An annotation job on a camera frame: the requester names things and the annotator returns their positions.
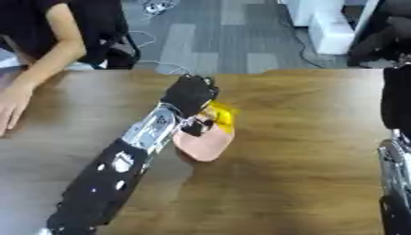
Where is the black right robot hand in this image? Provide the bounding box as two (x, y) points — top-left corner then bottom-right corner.
(380, 62), (411, 137)

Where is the person's hand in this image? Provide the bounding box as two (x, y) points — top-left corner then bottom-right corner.
(0, 82), (38, 138)

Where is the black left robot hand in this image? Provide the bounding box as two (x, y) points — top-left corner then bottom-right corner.
(159, 73), (222, 138)

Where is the person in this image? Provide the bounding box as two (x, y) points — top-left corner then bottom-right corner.
(0, 0), (130, 138)

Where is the white power strip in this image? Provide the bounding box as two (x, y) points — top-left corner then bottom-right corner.
(142, 1), (167, 15)

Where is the white cabinet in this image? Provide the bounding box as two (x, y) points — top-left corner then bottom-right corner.
(277, 0), (383, 56)

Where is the white cable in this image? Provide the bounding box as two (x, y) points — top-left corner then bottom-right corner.
(127, 29), (193, 75)

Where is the black cable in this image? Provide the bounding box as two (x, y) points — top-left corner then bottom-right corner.
(277, 3), (328, 70)

